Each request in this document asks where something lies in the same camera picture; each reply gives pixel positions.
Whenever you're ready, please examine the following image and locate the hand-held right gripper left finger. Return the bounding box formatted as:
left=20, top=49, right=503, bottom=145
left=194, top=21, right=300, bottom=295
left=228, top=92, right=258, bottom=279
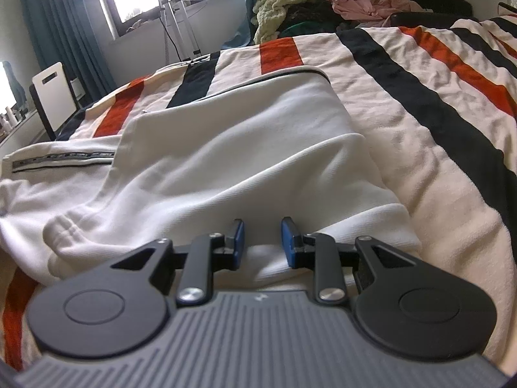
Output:
left=111, top=218, right=246, bottom=308

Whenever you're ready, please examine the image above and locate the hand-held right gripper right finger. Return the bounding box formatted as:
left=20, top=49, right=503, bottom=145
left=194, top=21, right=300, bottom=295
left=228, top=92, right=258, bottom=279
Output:
left=280, top=216, right=413, bottom=306

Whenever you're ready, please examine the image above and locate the white garment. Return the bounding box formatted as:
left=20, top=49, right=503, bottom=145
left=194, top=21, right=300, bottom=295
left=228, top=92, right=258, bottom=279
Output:
left=0, top=65, right=423, bottom=287

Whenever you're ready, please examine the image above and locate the dark clothes pile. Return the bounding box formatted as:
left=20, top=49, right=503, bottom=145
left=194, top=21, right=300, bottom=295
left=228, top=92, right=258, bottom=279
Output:
left=279, top=0, right=357, bottom=35

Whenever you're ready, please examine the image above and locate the orange black striped blanket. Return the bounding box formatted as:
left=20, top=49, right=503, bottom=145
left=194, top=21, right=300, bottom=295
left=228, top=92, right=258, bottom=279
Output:
left=0, top=2, right=517, bottom=372

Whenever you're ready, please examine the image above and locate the green cloth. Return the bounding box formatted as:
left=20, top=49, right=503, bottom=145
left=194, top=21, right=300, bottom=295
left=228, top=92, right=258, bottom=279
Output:
left=283, top=22, right=338, bottom=37

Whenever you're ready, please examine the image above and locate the teal curtain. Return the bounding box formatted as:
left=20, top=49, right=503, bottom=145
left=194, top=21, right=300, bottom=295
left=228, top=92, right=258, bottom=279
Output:
left=16, top=0, right=118, bottom=98
left=238, top=0, right=418, bottom=45

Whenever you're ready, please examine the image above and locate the white chair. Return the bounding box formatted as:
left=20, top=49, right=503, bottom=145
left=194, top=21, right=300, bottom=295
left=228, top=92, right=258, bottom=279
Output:
left=28, top=62, right=81, bottom=142

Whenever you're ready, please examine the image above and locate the garment steamer stand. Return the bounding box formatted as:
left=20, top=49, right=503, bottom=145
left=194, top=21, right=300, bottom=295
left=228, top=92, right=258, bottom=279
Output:
left=143, top=0, right=203, bottom=64

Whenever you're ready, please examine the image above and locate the cream knit cloth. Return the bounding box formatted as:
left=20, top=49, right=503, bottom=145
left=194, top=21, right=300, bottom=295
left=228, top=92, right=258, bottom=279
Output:
left=252, top=0, right=320, bottom=45

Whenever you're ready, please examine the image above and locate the group of small bottles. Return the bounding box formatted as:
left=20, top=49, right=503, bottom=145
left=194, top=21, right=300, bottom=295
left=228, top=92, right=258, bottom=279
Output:
left=0, top=105, right=29, bottom=134

